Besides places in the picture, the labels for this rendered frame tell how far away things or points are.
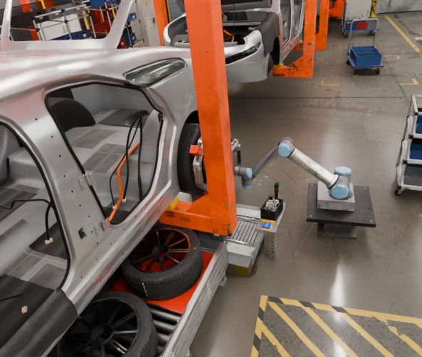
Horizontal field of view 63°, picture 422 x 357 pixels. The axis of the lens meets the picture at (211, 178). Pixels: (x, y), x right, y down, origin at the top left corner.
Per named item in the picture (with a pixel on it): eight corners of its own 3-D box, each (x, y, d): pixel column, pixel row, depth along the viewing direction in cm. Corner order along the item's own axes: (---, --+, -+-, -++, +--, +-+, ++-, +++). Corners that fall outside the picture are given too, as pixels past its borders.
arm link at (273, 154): (288, 130, 320) (244, 171, 363) (286, 136, 311) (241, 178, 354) (297, 139, 321) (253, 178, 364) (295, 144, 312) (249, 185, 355)
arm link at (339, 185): (353, 182, 311) (286, 134, 311) (352, 193, 297) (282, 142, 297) (342, 192, 321) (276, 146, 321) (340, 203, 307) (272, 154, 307)
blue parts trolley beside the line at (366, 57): (345, 63, 822) (350, 19, 771) (372, 62, 809) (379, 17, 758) (351, 76, 740) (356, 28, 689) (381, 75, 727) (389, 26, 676)
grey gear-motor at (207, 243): (193, 234, 351) (188, 207, 332) (232, 243, 336) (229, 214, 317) (185, 246, 337) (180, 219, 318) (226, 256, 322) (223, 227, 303)
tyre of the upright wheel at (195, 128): (200, 135, 366) (173, 112, 305) (221, 137, 357) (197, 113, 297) (188, 196, 356) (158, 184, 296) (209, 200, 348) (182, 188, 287)
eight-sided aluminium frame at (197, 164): (219, 170, 357) (214, 121, 328) (224, 171, 354) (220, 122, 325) (197, 200, 315) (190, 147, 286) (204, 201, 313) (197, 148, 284)
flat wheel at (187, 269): (137, 241, 322) (132, 222, 309) (207, 241, 314) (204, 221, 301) (114, 301, 267) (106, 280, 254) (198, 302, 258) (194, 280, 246)
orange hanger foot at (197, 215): (167, 211, 316) (160, 180, 297) (220, 221, 296) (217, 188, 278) (158, 222, 303) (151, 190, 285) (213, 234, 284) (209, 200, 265)
